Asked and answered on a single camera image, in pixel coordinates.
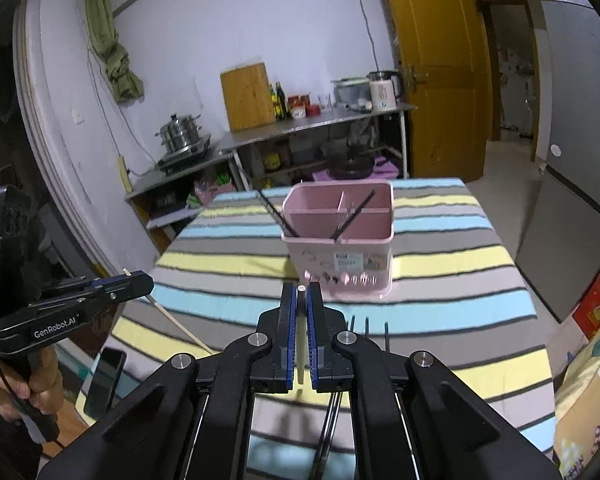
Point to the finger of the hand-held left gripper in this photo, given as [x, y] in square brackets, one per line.
[130, 285]
[107, 278]

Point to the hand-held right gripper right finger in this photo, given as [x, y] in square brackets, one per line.
[314, 340]

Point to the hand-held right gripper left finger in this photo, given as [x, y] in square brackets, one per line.
[291, 340]

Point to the metal chopstick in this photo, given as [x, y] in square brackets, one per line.
[302, 288]
[345, 218]

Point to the wooden chopstick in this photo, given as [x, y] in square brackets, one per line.
[180, 325]

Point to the pink utensil basket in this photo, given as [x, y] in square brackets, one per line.
[340, 260]

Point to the person's left hand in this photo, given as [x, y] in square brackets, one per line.
[10, 385]

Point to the black smartphone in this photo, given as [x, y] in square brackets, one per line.
[105, 385]

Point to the low steel counter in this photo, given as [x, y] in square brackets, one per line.
[160, 182]

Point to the small pink basket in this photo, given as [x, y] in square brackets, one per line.
[214, 194]

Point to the black induction cooker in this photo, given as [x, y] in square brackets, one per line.
[185, 157]

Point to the striped tablecloth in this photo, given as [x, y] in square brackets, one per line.
[455, 320]

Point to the stainless steamer pot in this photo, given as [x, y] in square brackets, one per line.
[180, 132]

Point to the dark wok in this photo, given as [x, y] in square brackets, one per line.
[350, 165]

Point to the tall steel counter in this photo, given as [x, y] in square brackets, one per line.
[305, 124]

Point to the wooden cutting board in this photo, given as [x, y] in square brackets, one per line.
[247, 97]

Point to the green hanging curtain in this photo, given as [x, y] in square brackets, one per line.
[115, 50]

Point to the yellow oil bottle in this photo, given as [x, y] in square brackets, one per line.
[273, 105]

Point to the clear glass cup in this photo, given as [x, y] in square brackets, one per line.
[325, 102]

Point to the grey rice cooker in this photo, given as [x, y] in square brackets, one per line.
[350, 94]

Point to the white electric kettle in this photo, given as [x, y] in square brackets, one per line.
[384, 91]

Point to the printed tan mat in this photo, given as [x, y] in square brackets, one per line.
[585, 390]

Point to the red box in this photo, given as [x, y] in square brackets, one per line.
[597, 310]

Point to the yellow wooden door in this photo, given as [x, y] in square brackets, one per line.
[440, 70]

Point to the grey refrigerator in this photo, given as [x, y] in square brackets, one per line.
[570, 160]

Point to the wall power strip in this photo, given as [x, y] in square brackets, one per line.
[124, 174]

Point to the white light switch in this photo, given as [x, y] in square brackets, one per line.
[79, 116]

